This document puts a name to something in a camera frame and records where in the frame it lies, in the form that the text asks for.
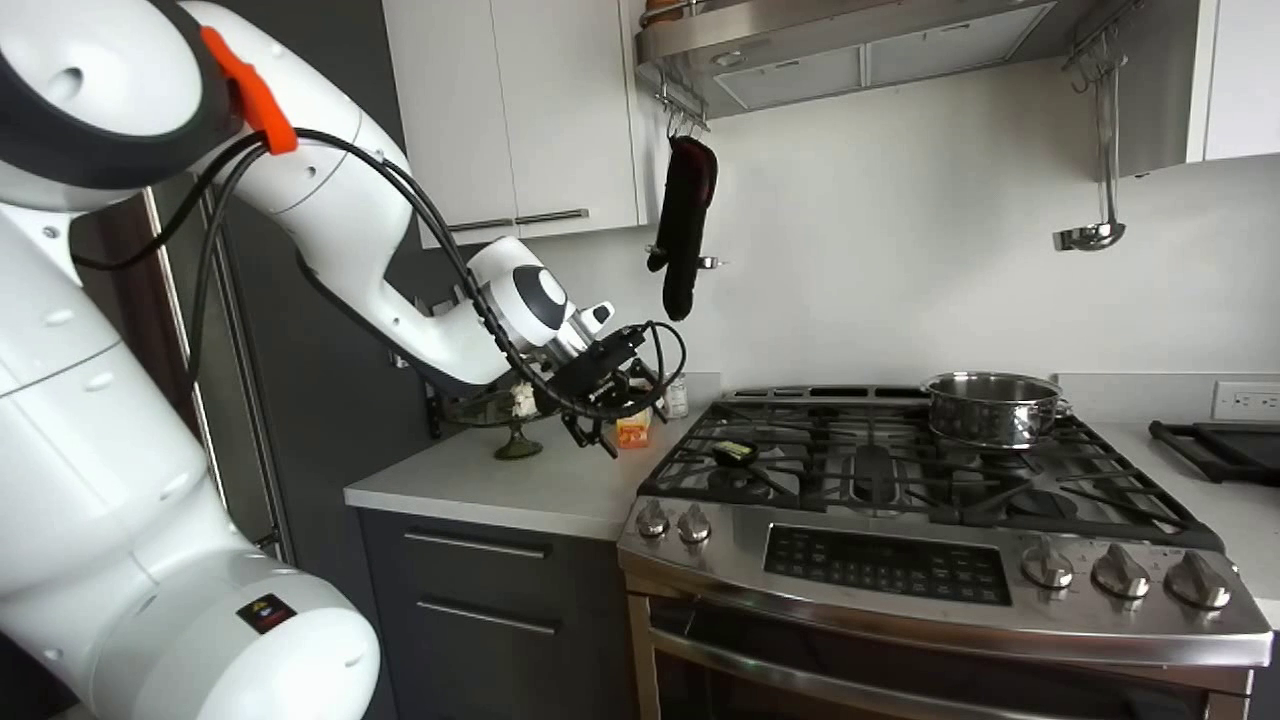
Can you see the orange and white carton box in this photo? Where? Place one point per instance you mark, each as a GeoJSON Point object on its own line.
{"type": "Point", "coordinates": [632, 429]}

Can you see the stainless steel pot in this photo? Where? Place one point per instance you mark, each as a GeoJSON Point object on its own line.
{"type": "Point", "coordinates": [995, 406]}

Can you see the black oven mitt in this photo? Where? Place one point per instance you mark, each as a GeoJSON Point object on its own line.
{"type": "Point", "coordinates": [687, 220]}

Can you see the green glass tiered stand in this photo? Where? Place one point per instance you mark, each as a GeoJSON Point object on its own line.
{"type": "Point", "coordinates": [519, 447]}

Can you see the black tray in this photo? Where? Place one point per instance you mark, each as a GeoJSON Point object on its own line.
{"type": "Point", "coordinates": [1220, 449]}

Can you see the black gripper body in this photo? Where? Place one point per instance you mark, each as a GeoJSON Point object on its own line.
{"type": "Point", "coordinates": [619, 375]}

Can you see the narrow white upper cabinet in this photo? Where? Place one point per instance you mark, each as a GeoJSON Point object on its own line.
{"type": "Point", "coordinates": [1242, 82]}

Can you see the dark grey lower cabinet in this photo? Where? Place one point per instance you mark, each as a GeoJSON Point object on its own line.
{"type": "Point", "coordinates": [495, 652]}

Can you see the dark grey refrigerator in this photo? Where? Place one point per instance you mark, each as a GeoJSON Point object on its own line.
{"type": "Point", "coordinates": [322, 440]}

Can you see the green sachet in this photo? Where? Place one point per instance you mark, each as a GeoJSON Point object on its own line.
{"type": "Point", "coordinates": [734, 454]}

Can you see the white wall outlet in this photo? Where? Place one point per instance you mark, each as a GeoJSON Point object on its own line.
{"type": "Point", "coordinates": [1250, 398]}

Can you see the silver stove knob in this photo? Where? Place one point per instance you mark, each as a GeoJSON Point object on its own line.
{"type": "Point", "coordinates": [1046, 569]}
{"type": "Point", "coordinates": [1121, 574]}
{"type": "Point", "coordinates": [648, 523]}
{"type": "Point", "coordinates": [1196, 583]}
{"type": "Point", "coordinates": [693, 526]}

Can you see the hanging metal ladle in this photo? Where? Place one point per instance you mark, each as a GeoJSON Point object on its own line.
{"type": "Point", "coordinates": [1100, 161]}

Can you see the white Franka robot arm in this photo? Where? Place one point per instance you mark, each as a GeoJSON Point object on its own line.
{"type": "Point", "coordinates": [333, 202]}

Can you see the stainless steel gas stove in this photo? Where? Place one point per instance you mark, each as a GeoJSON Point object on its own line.
{"type": "Point", "coordinates": [934, 534]}

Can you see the stainless steel range hood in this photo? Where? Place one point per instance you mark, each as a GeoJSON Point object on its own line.
{"type": "Point", "coordinates": [827, 44]}

